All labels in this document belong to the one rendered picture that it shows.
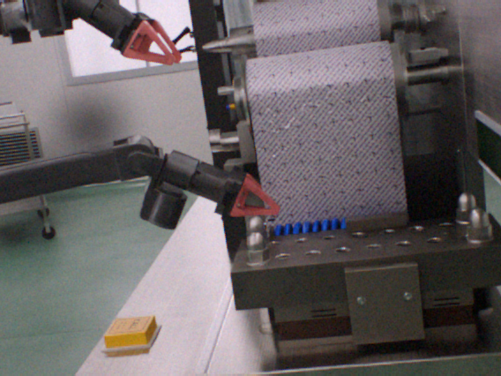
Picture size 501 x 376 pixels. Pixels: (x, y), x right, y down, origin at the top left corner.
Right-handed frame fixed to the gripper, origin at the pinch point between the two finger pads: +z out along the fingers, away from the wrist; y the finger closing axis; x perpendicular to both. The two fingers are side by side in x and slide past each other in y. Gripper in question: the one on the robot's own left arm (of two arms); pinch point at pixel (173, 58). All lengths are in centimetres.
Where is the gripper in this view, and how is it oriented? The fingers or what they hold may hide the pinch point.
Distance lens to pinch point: 129.0
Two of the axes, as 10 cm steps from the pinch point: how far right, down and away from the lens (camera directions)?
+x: 5.3, -8.1, -2.4
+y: -1.1, 2.2, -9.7
